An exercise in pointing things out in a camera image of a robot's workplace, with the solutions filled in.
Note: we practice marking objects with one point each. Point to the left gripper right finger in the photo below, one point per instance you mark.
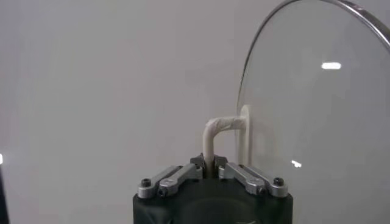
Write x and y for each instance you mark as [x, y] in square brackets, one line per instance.
[250, 179]

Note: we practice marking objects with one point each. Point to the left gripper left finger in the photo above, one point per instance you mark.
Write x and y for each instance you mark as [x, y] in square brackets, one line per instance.
[175, 178]

